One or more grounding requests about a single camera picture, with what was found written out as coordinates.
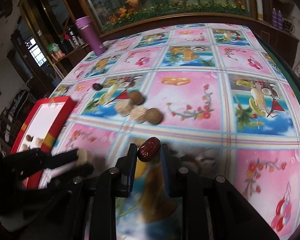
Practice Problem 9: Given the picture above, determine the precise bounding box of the purple thermos bottle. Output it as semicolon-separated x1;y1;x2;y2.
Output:
76;16;106;55

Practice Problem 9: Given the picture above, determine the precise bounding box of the beige round pastry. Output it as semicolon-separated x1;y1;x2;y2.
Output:
114;100;133;116

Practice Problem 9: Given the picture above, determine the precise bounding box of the red white gift box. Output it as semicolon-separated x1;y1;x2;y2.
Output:
10;96;78;190

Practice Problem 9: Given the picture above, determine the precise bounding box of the brown longan fruit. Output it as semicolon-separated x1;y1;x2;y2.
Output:
128;90;144;105

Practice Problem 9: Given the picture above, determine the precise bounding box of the colourful fruit print tablecloth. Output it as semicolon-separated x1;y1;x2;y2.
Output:
52;23;300;239

